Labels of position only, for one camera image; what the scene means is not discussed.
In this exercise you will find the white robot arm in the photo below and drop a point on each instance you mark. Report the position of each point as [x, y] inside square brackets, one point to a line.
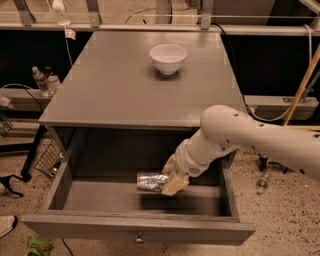
[223, 129]

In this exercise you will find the black stand leg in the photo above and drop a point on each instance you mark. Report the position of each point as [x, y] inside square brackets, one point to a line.
[26, 147]

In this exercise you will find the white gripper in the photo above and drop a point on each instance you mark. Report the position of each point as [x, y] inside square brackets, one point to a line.
[184, 161]

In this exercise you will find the silver blue redbull can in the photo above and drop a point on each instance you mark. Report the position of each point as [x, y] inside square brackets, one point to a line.
[150, 181]

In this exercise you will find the yellow wooden ladder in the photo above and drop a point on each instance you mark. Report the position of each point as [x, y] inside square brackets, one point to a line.
[309, 79]

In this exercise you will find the grey wooden cabinet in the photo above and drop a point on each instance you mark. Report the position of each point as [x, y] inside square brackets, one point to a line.
[128, 114]

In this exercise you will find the dark capped bottle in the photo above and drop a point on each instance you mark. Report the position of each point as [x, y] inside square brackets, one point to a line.
[52, 79]

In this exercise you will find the clear plastic water bottle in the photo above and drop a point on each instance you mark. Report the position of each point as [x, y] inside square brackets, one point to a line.
[41, 81]

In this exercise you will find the metal drawer knob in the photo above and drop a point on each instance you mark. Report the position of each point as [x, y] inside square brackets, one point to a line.
[139, 239]

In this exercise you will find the grey open top drawer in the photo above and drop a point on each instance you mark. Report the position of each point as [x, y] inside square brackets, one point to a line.
[99, 204]

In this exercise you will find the white ceramic bowl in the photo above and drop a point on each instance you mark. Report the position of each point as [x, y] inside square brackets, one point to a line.
[168, 58]

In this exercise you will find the metal railing frame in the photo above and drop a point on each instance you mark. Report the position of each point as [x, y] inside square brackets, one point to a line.
[232, 17]

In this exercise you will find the wire mesh basket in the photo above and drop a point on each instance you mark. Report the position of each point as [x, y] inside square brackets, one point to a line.
[50, 161]

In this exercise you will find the white shoe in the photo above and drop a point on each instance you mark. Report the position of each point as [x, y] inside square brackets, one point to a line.
[7, 224]

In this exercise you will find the plastic bottle on floor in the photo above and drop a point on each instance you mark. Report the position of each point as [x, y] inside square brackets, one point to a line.
[263, 182]

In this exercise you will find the white desk lamp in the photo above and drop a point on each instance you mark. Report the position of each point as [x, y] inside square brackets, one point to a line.
[59, 7]

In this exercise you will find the green snack bag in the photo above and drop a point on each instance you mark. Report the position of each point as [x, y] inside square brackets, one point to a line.
[37, 246]

